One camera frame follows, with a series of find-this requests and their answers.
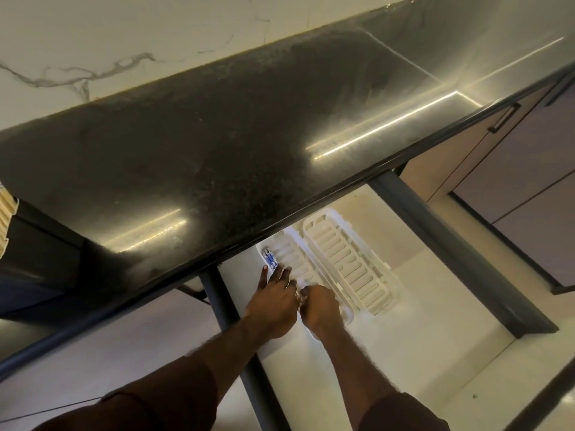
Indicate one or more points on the person's left hand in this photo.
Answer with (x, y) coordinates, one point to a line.
(271, 307)

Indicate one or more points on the dark brown shirt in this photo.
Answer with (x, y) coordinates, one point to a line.
(157, 401)

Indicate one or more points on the grey pull-out drawer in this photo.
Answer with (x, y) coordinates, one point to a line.
(449, 255)

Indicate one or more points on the person's right hand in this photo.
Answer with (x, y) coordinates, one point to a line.
(322, 309)

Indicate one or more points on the blue and white packet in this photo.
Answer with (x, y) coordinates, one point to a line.
(270, 257)

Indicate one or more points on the grey cabinet door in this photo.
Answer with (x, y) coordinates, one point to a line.
(530, 175)

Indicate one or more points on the beige cabinet door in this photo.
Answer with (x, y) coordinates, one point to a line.
(458, 152)

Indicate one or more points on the white slotted plastic tray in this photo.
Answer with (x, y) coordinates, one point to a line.
(292, 255)
(348, 260)

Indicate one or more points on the person's right forearm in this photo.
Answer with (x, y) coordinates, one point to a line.
(359, 377)

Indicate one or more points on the person's left little finger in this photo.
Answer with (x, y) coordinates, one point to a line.
(263, 277)

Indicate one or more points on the cream ribbed object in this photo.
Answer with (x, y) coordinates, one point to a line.
(6, 219)

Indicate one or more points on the person's right fingers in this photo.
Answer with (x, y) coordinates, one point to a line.
(304, 297)

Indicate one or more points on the person's left forearm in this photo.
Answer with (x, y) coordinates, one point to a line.
(233, 354)

